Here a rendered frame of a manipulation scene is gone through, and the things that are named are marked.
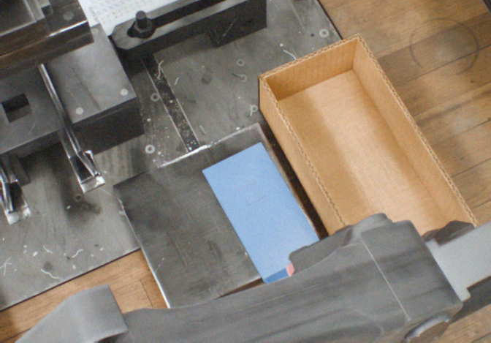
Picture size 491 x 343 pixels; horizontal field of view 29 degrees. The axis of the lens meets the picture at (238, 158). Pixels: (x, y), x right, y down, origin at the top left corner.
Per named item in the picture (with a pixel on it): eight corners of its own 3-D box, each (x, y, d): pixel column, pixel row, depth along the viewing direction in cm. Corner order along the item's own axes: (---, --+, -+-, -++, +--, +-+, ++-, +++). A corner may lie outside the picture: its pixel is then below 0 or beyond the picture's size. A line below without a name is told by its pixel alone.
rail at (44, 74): (80, 163, 98) (76, 152, 96) (35, 61, 103) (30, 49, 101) (85, 161, 98) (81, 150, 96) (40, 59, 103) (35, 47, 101)
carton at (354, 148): (365, 306, 98) (373, 282, 91) (258, 111, 108) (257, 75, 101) (474, 254, 100) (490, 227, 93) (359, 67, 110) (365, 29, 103)
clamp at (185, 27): (128, 87, 109) (116, 39, 100) (117, 63, 110) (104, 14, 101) (248, 37, 111) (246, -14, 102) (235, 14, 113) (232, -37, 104)
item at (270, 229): (272, 295, 96) (272, 286, 93) (202, 172, 102) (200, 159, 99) (332, 264, 97) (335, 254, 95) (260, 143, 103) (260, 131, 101)
